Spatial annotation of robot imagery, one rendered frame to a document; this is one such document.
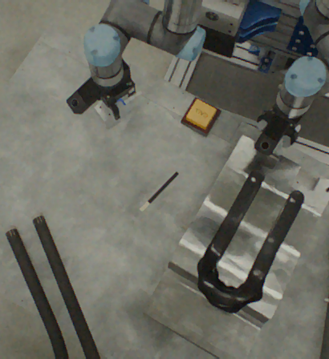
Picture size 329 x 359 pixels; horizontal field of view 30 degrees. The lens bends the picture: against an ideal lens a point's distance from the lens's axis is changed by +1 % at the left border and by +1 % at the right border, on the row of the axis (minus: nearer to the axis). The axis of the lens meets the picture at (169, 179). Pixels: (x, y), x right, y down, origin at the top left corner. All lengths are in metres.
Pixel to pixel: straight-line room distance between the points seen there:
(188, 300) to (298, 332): 0.28
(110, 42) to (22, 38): 1.45
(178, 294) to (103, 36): 0.62
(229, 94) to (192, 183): 0.80
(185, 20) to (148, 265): 0.62
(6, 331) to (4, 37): 1.20
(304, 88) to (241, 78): 1.10
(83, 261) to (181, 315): 0.28
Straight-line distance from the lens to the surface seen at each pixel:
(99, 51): 1.28
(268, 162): 1.56
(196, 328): 1.47
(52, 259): 1.51
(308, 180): 1.56
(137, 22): 1.33
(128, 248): 1.55
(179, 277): 1.47
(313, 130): 2.33
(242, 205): 1.50
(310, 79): 1.28
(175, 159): 1.60
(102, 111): 1.60
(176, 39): 1.30
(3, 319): 2.40
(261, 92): 2.35
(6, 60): 2.69
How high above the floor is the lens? 2.33
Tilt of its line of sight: 74 degrees down
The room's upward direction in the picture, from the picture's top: 3 degrees clockwise
